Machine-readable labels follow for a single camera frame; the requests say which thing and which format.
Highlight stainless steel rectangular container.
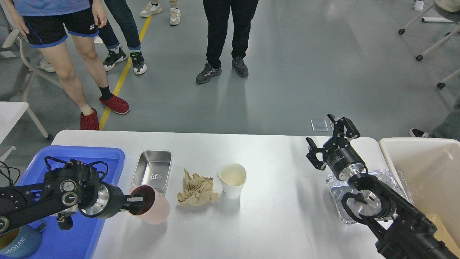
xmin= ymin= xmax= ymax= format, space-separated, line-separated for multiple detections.
xmin=132 ymin=150 xmax=171 ymax=195

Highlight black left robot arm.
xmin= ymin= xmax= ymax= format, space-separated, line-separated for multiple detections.
xmin=0 ymin=156 xmax=145 ymax=234

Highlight brown paper in bin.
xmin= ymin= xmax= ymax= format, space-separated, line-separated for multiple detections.
xmin=427 ymin=214 xmax=460 ymax=258

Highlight beige plastic bin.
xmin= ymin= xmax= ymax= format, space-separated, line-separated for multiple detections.
xmin=379 ymin=138 xmax=460 ymax=249

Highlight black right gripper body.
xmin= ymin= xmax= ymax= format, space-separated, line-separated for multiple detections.
xmin=323 ymin=139 xmax=366 ymax=181

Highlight blue plastic tray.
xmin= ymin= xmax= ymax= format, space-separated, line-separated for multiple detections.
xmin=17 ymin=145 xmax=125 ymax=259

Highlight white rolling chair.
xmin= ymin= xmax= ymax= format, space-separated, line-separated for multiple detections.
xmin=398 ymin=0 xmax=460 ymax=90

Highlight person in blue shirt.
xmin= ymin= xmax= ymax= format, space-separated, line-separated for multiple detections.
xmin=4 ymin=0 xmax=130 ymax=131

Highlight pink mug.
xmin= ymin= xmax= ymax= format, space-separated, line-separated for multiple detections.
xmin=129 ymin=184 xmax=170 ymax=225

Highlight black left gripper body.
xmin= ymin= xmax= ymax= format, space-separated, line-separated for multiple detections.
xmin=79 ymin=182 xmax=129 ymax=219

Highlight person in grey jeans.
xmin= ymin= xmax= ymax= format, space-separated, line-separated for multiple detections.
xmin=409 ymin=99 xmax=460 ymax=141

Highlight crumpled brown paper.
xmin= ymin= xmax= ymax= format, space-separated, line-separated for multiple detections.
xmin=177 ymin=169 xmax=220 ymax=206

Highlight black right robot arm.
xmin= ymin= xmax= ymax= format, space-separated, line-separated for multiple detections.
xmin=306 ymin=114 xmax=456 ymax=259

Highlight white paper cup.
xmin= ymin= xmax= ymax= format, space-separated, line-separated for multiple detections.
xmin=217 ymin=163 xmax=247 ymax=199

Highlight aluminium foil tray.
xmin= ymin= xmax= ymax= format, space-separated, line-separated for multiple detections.
xmin=326 ymin=169 xmax=413 ymax=224

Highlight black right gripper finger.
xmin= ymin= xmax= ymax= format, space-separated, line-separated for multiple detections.
xmin=327 ymin=114 xmax=361 ymax=143
xmin=306 ymin=137 xmax=327 ymax=171

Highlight blue HOME mug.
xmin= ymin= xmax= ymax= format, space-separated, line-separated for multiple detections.
xmin=0 ymin=221 xmax=47 ymax=259

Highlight black cables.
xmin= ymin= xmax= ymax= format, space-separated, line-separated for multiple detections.
xmin=0 ymin=161 xmax=21 ymax=187

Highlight person in beige trousers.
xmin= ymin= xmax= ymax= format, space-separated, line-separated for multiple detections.
xmin=139 ymin=0 xmax=181 ymax=26

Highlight clear floor plate left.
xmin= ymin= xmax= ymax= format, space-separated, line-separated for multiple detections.
xmin=310 ymin=119 xmax=328 ymax=132

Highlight person in dark jeans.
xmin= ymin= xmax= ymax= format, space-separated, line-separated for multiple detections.
xmin=99 ymin=0 xmax=147 ymax=75

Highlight person in black trousers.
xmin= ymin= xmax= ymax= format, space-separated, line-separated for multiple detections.
xmin=195 ymin=0 xmax=258 ymax=84

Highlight white side table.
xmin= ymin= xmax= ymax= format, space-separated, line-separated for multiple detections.
xmin=0 ymin=101 xmax=53 ymax=161

